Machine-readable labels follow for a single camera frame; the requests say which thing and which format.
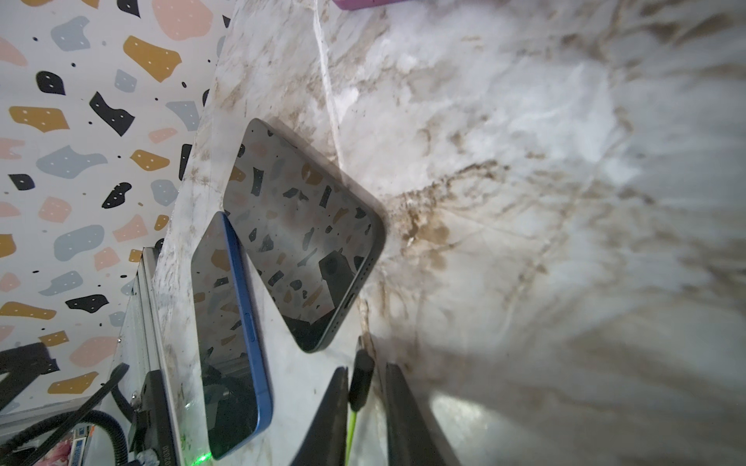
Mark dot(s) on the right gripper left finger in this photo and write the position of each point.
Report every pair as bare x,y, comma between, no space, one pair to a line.
325,441

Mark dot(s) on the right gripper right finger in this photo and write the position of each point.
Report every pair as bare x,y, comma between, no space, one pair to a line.
409,439

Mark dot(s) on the green wired earphones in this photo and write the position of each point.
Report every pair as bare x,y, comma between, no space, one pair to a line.
363,370

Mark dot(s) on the black smartphone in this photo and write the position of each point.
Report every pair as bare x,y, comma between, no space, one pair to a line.
312,240
354,5

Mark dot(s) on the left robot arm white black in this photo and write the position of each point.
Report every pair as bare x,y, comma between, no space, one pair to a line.
30,433

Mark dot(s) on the near blue-edged smartphone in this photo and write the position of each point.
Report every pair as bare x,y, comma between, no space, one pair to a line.
237,395

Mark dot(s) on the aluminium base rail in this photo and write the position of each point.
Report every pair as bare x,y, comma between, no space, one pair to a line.
142,400

